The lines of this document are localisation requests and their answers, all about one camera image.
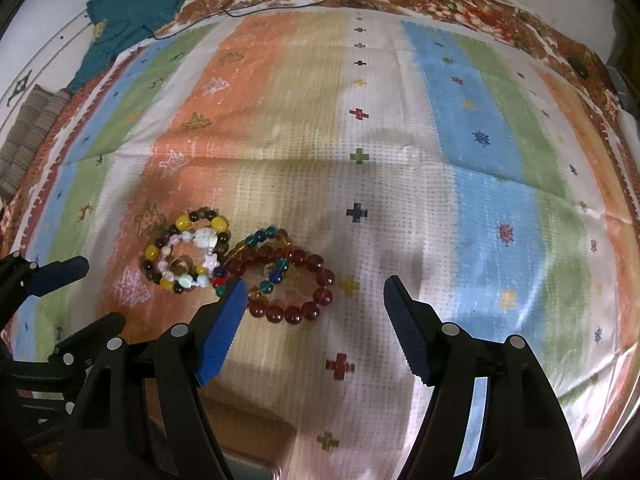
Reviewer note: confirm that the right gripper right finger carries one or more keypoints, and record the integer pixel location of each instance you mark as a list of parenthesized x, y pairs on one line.
[(418, 330)]

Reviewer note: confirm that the brown striped folded fabric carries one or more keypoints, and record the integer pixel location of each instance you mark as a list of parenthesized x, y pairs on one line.
[(33, 123)]

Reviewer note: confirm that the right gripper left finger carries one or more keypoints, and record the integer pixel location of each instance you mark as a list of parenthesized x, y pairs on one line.
[(214, 327)]

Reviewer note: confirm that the teal knitted garment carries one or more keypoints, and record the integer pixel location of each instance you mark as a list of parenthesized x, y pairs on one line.
[(119, 25)]

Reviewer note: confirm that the striped colourful cloth mat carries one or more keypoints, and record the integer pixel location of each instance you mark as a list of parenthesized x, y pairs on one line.
[(341, 381)]

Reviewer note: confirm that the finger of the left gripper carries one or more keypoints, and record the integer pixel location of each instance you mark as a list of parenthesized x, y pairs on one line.
[(55, 275), (87, 343)]

